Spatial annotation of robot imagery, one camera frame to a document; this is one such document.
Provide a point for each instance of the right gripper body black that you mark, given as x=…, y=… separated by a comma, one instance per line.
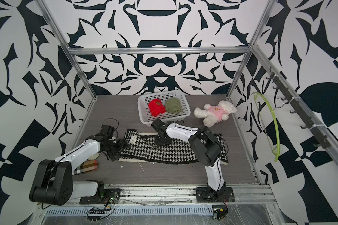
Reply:
x=159, y=140

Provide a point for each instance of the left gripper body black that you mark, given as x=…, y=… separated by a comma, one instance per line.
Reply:
x=117, y=148

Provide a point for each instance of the black white houndstooth scarf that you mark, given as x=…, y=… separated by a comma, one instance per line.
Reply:
x=142, y=147

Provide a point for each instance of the red knitted scarf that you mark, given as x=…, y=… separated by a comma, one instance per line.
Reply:
x=156, y=107

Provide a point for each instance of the green knitted scarf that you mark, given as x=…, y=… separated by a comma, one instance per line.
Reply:
x=173, y=105

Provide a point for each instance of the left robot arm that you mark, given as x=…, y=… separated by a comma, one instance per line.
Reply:
x=53, y=182

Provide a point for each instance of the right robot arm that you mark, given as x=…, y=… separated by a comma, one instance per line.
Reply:
x=205, y=145

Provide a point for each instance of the white plastic basket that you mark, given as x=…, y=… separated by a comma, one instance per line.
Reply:
x=144, y=112

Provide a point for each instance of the light blue alarm clock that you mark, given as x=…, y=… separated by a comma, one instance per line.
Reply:
x=94, y=157

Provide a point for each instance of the white teddy bear pink shirt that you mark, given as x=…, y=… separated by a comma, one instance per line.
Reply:
x=212, y=115

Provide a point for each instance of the black connector hub left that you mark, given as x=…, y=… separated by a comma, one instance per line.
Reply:
x=96, y=212

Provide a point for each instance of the black connector hub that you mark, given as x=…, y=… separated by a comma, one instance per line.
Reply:
x=219, y=213
x=96, y=212

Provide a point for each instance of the black connector hub right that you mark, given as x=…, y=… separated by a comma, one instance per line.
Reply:
x=219, y=213

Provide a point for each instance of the green clothes hanger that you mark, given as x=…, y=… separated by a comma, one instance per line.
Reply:
x=271, y=129

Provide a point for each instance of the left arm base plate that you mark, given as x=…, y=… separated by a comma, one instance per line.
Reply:
x=106, y=196

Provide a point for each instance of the white slotted cable duct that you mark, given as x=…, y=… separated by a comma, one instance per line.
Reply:
x=205, y=210

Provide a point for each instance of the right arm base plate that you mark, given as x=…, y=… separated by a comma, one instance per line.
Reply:
x=225, y=194

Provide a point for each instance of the grey wall hook rail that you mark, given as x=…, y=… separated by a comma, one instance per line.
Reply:
x=299, y=108

